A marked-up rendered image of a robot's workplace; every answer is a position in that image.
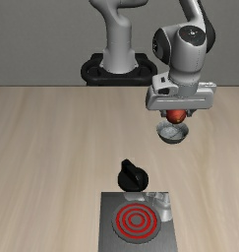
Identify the black bowl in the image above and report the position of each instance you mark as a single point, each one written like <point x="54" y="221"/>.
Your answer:
<point x="172" y="133"/>

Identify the grey stove plate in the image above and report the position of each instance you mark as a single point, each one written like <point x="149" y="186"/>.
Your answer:
<point x="135" y="216"/>

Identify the red onion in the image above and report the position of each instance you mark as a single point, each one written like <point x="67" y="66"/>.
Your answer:
<point x="176" y="115"/>

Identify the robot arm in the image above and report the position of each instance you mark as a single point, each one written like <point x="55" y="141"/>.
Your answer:
<point x="119" y="42"/>

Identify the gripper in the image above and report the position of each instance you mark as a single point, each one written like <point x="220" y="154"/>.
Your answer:
<point x="180" y="98"/>

